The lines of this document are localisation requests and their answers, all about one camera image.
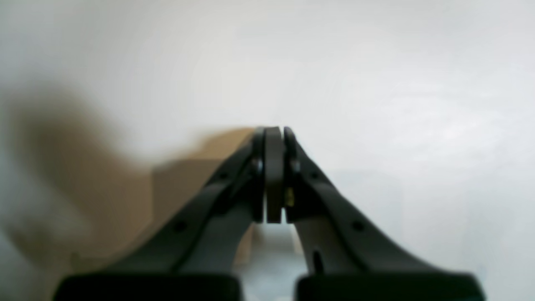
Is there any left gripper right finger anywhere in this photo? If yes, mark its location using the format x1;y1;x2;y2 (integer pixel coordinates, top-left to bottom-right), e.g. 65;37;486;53
283;127;486;301

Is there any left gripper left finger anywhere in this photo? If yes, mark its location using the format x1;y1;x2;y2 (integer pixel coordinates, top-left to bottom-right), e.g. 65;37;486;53
54;127;283;301

